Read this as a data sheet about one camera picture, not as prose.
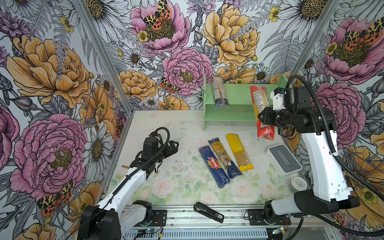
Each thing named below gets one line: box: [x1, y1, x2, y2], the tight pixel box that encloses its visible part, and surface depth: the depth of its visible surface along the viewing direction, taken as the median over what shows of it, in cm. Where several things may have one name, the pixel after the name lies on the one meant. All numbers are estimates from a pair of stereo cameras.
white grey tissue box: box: [265, 144, 303, 178], surface depth 93 cm
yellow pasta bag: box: [225, 133, 254, 172], surface depth 97 cm
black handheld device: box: [193, 202, 225, 223], surface depth 74 cm
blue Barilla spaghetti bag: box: [198, 145, 230, 188], surface depth 89 cm
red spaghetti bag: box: [249, 85, 275, 141], surface depth 68 cm
